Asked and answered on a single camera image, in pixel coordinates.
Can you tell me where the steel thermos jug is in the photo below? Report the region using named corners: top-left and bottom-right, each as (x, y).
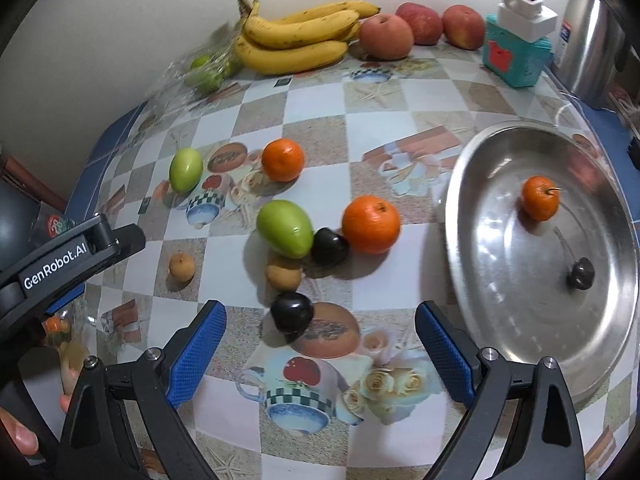
top-left (554, 0), bottom-right (627, 109)

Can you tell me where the large green mango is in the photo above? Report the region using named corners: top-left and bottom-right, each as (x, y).
top-left (256, 199), bottom-right (315, 260)

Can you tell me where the small green mango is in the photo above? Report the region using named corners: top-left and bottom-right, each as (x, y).
top-left (169, 147), bottom-right (204, 194)

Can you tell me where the brown wooden furniture edge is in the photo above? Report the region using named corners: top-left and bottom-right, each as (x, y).
top-left (0, 155), bottom-right (68, 213)

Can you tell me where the person's left hand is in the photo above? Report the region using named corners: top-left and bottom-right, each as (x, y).
top-left (0, 406), bottom-right (40, 457)

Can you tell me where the small mandarin with stem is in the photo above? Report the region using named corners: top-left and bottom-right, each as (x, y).
top-left (521, 175), bottom-right (562, 222)

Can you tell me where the dark plum in tray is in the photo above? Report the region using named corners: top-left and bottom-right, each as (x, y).
top-left (554, 227), bottom-right (596, 290)

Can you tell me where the dark purple plum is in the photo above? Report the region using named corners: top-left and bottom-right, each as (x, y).
top-left (270, 291), bottom-right (315, 336)
top-left (311, 227), bottom-right (350, 266)

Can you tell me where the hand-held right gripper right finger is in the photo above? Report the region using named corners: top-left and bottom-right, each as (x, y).
top-left (415, 301), bottom-right (587, 480)

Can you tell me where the clear plastic packet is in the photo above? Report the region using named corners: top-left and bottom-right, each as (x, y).
top-left (42, 310), bottom-right (93, 401)

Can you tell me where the white plug adapter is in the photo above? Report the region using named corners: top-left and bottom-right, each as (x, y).
top-left (497, 0), bottom-right (559, 42)

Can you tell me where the red and green candy wrapper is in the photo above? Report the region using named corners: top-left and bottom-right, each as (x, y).
top-left (32, 210), bottom-right (77, 242)

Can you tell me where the round steel plate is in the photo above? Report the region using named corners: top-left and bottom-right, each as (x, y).
top-left (439, 121), bottom-right (640, 403)

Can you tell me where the teal plastic box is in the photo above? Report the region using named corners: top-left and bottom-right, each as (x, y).
top-left (482, 15), bottom-right (552, 89)

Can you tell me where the checkered printed tablecloth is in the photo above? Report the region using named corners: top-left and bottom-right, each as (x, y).
top-left (67, 42), bottom-right (640, 480)

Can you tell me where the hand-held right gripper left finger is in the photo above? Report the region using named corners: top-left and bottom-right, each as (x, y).
top-left (55, 300), bottom-right (228, 480)

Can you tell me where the orange tangerine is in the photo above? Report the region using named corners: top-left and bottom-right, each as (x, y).
top-left (261, 138), bottom-right (305, 183)

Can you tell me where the large orange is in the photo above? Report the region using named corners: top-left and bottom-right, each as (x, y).
top-left (341, 195), bottom-right (402, 255)

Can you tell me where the black rounded object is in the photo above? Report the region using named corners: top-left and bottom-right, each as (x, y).
top-left (0, 180), bottom-right (42, 272)

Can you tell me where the yellow banana bunch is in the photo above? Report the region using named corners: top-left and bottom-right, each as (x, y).
top-left (234, 0), bottom-right (382, 76)

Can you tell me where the small brown longan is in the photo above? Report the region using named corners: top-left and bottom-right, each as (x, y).
top-left (265, 262), bottom-right (303, 292)
top-left (169, 253), bottom-right (196, 282)

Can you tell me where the red apple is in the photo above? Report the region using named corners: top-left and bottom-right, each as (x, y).
top-left (359, 13), bottom-right (415, 59)
top-left (395, 2), bottom-right (444, 46)
top-left (442, 5), bottom-right (486, 51)

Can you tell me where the clear plastic bag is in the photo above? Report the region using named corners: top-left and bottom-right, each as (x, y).
top-left (149, 22), bottom-right (247, 113)

